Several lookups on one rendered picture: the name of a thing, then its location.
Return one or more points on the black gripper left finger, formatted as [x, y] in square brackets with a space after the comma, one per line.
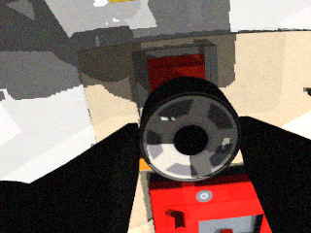
[92, 193]

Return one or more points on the black tyre with grey wheel rim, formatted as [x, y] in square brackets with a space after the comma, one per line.
[185, 101]

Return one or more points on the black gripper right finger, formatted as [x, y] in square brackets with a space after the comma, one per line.
[278, 163]

